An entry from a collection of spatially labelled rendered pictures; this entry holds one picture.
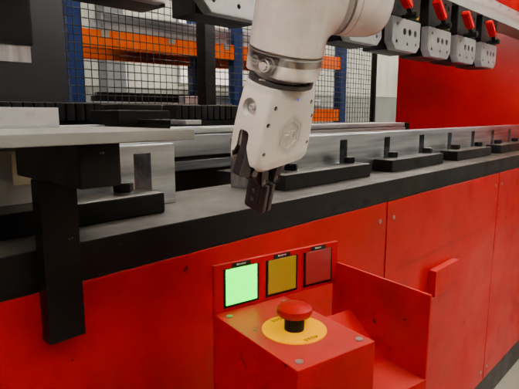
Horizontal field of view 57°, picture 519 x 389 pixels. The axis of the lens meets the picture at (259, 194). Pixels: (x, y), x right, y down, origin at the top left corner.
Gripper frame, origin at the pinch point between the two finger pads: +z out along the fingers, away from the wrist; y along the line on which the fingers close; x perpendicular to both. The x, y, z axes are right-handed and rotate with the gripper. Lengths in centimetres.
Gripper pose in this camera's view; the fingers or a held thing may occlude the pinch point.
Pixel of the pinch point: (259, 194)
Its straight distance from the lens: 62.2
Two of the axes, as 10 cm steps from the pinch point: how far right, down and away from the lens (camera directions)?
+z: -1.6, 8.7, 4.6
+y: 6.5, -2.6, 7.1
